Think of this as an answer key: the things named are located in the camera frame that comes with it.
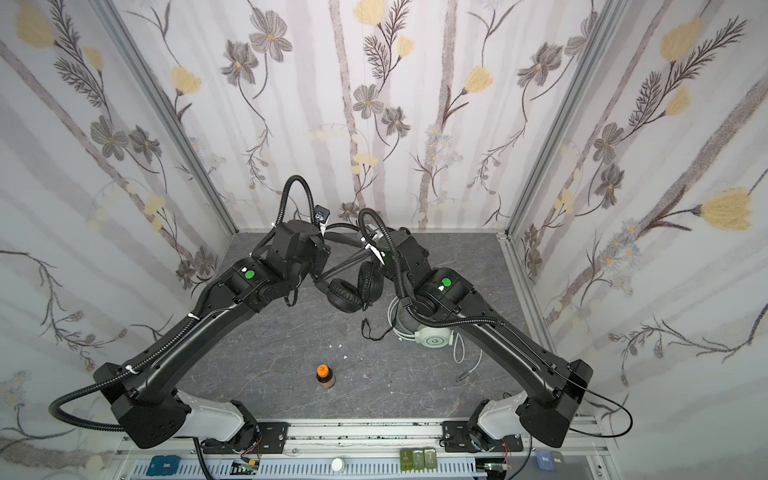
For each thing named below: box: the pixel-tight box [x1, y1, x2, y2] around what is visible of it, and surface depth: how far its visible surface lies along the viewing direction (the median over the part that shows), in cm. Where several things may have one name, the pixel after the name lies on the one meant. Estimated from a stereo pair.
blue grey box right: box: [536, 450, 564, 471], surface depth 72 cm
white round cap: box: [331, 458, 345, 473], surface depth 68 cm
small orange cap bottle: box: [316, 364, 336, 389], surface depth 78 cm
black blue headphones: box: [314, 223, 383, 313], surface depth 71 cm
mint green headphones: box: [387, 296, 454, 349], surface depth 88 cm
